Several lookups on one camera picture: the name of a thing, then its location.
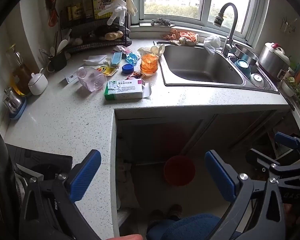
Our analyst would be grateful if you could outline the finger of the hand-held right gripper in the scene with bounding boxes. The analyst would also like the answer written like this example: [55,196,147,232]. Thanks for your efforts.
[274,132,300,155]
[245,149,300,180]

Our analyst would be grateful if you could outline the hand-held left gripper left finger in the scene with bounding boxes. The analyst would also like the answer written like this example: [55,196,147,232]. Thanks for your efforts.
[19,149,102,240]

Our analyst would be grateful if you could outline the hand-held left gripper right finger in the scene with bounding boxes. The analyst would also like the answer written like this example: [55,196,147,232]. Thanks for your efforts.
[204,150,286,240]

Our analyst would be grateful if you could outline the red plastic bucket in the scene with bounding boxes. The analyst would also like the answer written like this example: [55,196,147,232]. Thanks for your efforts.
[164,155,196,187]

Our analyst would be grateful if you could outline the green and white medicine box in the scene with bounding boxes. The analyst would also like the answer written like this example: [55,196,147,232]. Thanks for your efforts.
[104,79,152,101]

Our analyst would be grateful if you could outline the clear plastic bottle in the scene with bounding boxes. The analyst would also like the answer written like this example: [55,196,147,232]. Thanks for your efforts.
[76,66,107,93]

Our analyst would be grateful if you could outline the light blue plastic case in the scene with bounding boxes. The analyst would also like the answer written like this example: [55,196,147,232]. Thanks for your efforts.
[110,51,122,67]

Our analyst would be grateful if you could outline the person's left hand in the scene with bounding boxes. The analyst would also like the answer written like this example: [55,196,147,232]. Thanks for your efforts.
[114,234,143,240]

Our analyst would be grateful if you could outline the bowl of green vegetables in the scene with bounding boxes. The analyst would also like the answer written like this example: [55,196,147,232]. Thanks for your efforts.
[281,76,300,103]

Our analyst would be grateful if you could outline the pink slipper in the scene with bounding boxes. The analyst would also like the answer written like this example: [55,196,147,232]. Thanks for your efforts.
[150,209,165,224]
[168,204,183,218]

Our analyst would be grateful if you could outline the person's blue trouser legs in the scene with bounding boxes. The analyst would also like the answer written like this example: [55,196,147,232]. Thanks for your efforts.
[146,213,240,240]

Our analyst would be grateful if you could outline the white bowl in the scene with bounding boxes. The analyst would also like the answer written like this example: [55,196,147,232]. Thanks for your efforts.
[249,73,264,87]

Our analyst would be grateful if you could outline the silver rice cooker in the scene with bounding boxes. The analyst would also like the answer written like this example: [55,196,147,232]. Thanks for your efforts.
[257,42,290,82]

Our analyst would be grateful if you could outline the black wok with lid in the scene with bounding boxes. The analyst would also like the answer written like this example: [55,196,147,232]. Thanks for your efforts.
[0,120,19,240]

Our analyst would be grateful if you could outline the blue bowl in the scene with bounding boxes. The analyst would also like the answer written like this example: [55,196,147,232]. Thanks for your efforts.
[234,59,252,78]

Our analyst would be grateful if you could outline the steel bowl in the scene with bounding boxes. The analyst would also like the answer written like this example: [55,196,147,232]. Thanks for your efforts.
[234,43,259,65]

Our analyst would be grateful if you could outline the steel pot on blue base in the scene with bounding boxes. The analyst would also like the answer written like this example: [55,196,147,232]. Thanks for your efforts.
[2,87,27,120]

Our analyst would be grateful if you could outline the white lidded condiment pot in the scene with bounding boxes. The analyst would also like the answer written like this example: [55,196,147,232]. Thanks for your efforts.
[28,68,49,96]

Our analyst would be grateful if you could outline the yellow snack wrapper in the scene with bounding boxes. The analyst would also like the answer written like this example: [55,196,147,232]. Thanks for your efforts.
[96,65,118,77]

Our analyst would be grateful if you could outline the stainless steel sink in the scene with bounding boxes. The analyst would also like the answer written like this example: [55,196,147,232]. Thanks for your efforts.
[156,41,280,94]

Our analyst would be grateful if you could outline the red-brown small wrapper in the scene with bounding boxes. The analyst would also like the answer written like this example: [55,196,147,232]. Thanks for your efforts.
[129,71,144,81]

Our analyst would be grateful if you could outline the black utensil mug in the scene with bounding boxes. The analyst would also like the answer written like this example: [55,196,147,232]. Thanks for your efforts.
[47,51,68,72]

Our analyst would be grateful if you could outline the glass oil cruet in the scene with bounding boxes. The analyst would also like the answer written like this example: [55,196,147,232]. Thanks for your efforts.
[5,44,33,97]

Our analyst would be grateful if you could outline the crumpled white plastic bag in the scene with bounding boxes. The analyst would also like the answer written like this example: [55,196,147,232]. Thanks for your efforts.
[203,35,222,55]

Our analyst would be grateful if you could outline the grey curved faucet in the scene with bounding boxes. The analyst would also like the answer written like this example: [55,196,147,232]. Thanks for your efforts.
[213,2,239,55]

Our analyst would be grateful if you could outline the blue foil wrapper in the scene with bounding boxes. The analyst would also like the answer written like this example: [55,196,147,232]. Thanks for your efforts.
[125,52,142,66]

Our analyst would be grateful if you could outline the pink wrapper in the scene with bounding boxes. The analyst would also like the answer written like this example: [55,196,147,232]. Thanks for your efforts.
[112,45,133,55]

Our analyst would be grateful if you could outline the white plastic spoon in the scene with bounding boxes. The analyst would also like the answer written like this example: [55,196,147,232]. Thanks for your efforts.
[55,29,72,55]

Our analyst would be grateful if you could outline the orange and white rag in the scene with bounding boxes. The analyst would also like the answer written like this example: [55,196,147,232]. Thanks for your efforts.
[176,31,199,46]

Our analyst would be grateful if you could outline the ginger root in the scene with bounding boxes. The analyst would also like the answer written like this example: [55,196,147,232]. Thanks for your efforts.
[104,31,124,41]

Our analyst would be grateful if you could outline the orange knitted cloth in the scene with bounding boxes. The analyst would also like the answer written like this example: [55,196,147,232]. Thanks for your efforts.
[162,29,180,42]

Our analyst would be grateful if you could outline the grey scrubbing pad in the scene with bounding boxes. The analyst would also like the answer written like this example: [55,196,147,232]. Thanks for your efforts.
[151,17,172,27]

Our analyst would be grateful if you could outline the red hanging mesh bag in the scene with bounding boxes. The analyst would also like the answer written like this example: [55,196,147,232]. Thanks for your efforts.
[44,0,60,27]

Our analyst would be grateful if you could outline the yellow label oil bottle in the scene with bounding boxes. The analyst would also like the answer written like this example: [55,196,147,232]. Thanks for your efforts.
[70,0,83,20]

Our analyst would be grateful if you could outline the clear oil bottle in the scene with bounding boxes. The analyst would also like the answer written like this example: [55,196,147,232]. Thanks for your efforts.
[64,0,74,22]

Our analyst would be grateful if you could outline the white rubber glove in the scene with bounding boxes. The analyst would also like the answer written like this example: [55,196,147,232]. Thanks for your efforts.
[97,0,129,27]

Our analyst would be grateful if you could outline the dark cap sauce bottle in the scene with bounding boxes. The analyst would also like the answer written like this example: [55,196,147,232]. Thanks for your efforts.
[81,0,95,20]

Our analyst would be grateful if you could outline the yellow detergent jug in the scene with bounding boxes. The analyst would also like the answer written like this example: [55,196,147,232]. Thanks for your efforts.
[92,0,120,20]

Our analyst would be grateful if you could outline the cream rubber glove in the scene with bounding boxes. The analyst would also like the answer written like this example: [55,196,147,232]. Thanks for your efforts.
[125,0,138,15]

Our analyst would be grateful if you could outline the black wire rack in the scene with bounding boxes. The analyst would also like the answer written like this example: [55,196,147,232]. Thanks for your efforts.
[59,9,132,54]

